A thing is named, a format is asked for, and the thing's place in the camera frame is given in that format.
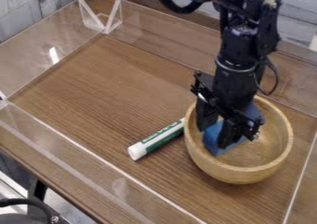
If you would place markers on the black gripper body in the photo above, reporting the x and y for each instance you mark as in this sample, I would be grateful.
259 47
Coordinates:
230 89

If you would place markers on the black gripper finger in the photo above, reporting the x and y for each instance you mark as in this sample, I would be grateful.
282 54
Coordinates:
231 133
206 114

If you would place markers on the blue foam block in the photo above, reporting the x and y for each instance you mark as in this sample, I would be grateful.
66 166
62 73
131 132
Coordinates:
253 118

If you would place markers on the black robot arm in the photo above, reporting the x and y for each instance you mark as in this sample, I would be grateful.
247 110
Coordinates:
247 23

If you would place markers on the brown wooden bowl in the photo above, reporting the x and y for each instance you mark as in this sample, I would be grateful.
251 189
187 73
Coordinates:
251 161

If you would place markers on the white green marker pen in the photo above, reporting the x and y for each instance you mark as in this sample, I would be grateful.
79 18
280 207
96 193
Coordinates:
147 145

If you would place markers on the clear acrylic tray walls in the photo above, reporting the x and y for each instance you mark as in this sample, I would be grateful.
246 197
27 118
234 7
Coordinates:
96 78

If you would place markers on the black metal stand base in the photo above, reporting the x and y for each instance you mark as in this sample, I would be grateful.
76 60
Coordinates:
32 218

